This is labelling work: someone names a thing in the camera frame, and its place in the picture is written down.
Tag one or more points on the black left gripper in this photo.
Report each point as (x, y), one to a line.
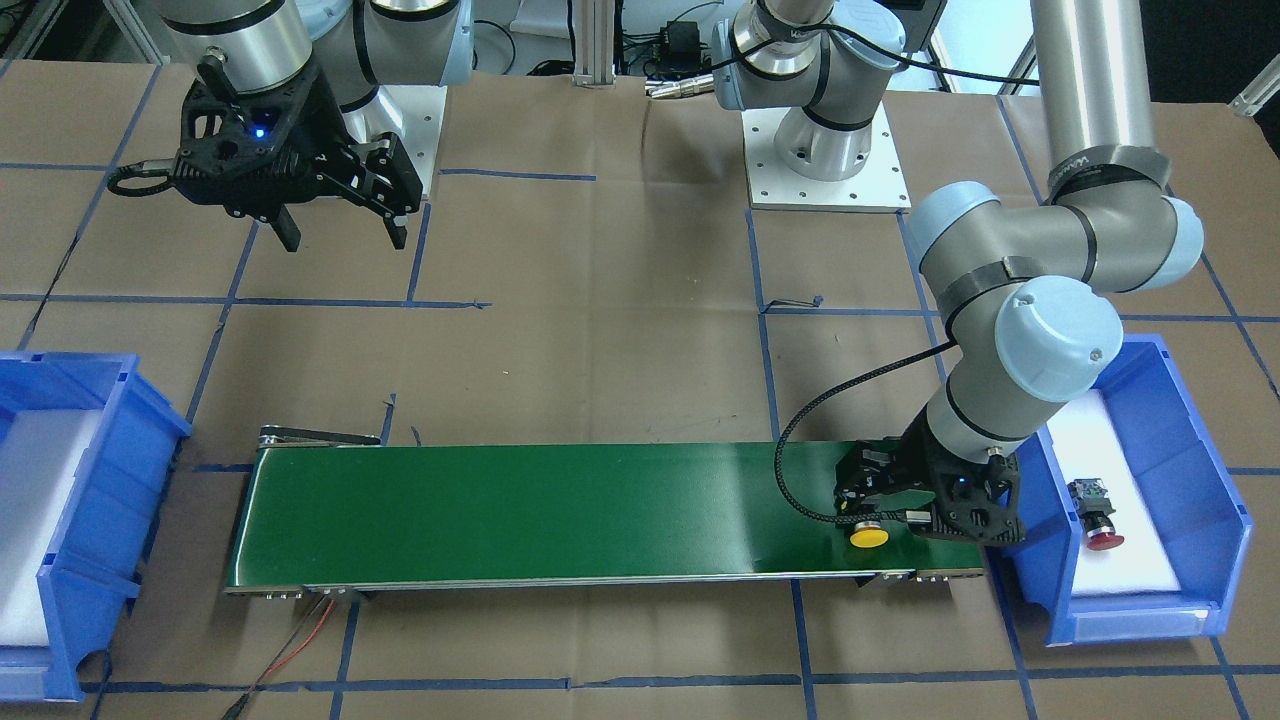
(912, 462)

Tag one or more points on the green conveyor belt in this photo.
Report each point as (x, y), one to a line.
(369, 518)

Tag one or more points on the blue bin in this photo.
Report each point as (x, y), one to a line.
(90, 570)
(1198, 514)

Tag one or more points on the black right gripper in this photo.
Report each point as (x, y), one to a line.
(322, 140)

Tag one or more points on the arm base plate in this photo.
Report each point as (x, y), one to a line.
(416, 113)
(795, 165)

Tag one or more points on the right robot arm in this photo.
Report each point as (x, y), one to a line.
(361, 46)

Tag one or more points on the white foam pad bin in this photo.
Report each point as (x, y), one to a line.
(39, 458)
(1120, 551)

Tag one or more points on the aluminium frame post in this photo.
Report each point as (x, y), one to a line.
(595, 35)

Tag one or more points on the yellow push button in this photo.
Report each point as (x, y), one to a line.
(869, 534)

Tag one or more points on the red push button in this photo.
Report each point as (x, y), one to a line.
(1094, 508)

